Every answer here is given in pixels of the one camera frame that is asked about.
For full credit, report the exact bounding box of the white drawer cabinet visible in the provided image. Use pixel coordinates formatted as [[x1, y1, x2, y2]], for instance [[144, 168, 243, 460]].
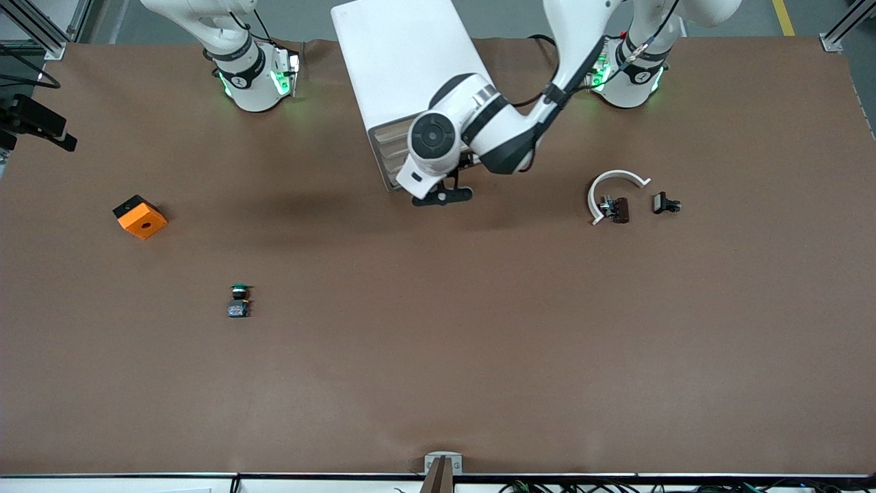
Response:
[[331, 0, 498, 192]]

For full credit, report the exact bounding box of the orange black button box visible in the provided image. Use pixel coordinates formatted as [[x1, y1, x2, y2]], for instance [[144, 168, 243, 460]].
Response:
[[112, 194, 168, 240]]

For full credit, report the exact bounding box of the aluminium frame profile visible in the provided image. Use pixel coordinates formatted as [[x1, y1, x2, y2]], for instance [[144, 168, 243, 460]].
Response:
[[0, 0, 67, 61], [819, 0, 876, 53]]

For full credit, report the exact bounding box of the white half-ring pipe clamp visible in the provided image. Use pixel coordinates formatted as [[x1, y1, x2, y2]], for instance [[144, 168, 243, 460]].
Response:
[[587, 169, 652, 227]]

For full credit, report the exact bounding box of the green push button switch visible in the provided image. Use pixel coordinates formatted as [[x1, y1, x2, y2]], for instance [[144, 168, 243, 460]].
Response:
[[227, 283, 251, 319]]

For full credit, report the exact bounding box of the grey metal bracket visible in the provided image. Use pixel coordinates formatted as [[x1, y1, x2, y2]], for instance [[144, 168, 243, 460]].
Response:
[[424, 452, 463, 475]]

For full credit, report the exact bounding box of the white table edge rail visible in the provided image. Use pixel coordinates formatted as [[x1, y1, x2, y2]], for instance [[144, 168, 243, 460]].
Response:
[[0, 472, 876, 493]]

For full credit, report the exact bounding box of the black cable bundle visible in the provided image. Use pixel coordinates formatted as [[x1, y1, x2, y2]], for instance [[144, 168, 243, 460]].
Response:
[[500, 479, 876, 493]]

